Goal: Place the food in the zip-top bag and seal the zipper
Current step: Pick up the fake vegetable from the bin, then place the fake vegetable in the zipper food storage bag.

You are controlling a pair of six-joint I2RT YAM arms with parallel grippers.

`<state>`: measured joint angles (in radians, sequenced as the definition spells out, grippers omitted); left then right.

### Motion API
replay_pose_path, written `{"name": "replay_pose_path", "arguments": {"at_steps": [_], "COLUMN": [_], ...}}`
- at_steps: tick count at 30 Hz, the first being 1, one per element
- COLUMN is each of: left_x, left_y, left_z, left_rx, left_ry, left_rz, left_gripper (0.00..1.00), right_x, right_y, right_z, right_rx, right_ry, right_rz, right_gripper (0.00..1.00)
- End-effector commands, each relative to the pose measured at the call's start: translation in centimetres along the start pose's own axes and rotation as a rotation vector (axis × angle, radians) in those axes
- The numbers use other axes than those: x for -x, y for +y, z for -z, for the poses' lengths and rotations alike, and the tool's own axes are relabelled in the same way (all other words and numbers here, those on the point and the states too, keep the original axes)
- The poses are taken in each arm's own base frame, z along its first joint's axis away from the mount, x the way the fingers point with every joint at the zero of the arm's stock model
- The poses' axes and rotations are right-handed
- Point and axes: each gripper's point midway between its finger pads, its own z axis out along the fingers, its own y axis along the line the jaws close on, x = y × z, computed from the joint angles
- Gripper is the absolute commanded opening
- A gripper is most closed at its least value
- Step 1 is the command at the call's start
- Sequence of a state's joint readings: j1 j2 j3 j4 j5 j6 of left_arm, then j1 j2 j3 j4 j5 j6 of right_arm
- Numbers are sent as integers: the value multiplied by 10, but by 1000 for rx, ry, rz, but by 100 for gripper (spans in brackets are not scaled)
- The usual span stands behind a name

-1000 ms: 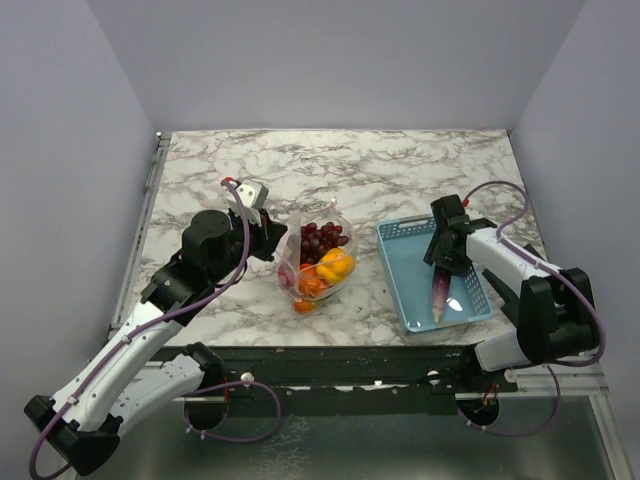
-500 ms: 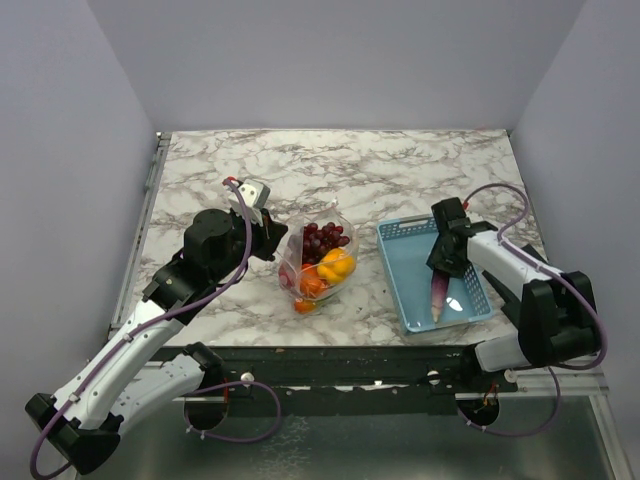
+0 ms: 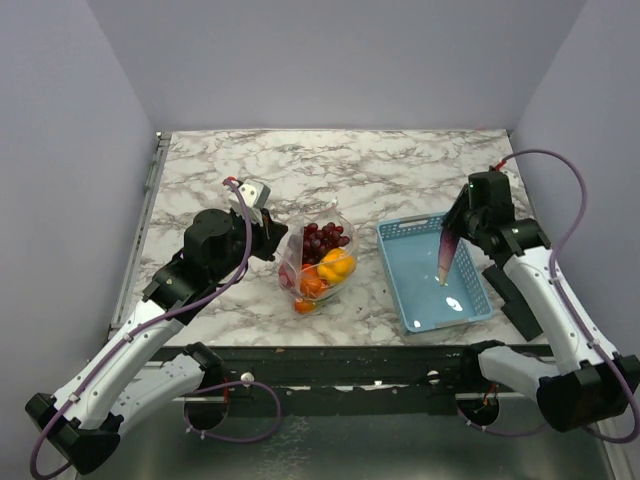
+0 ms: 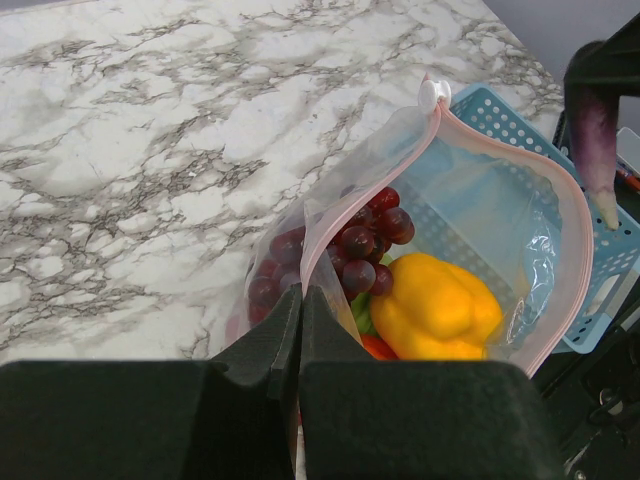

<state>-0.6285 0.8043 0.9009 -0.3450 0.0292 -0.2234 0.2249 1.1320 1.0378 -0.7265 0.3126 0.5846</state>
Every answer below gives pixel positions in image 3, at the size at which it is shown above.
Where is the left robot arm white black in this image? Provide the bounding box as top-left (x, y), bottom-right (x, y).
top-left (25, 208), bottom-right (288, 475)

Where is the small orange fruit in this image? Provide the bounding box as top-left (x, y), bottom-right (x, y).
top-left (299, 264), bottom-right (328, 299)

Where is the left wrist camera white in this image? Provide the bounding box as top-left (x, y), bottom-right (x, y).
top-left (223, 177), bottom-right (271, 225)

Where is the light blue plastic basket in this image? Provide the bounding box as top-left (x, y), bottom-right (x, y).
top-left (376, 212), bottom-right (494, 335)

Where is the dark red grapes bunch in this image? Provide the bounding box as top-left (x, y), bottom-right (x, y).
top-left (302, 222), bottom-right (351, 264)

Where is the yellow bell pepper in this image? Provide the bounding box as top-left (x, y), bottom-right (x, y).
top-left (316, 248), bottom-right (356, 285)

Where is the black mounting rail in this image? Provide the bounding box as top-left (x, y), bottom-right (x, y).
top-left (164, 344), bottom-right (519, 416)

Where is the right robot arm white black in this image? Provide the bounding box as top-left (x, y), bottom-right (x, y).
top-left (437, 169), bottom-right (639, 432)

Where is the red tomato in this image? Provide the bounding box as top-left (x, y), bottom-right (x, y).
top-left (278, 263), bottom-right (298, 291)

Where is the long purple eggplant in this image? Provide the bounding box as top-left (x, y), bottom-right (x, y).
top-left (438, 228), bottom-right (460, 286)

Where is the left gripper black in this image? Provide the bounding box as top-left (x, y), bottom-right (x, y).
top-left (211, 207), bottom-right (289, 283)

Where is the clear zip top bag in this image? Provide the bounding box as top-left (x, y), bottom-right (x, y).
top-left (277, 201), bottom-right (359, 315)

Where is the green orange mango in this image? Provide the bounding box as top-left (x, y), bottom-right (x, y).
top-left (293, 296), bottom-right (331, 315)

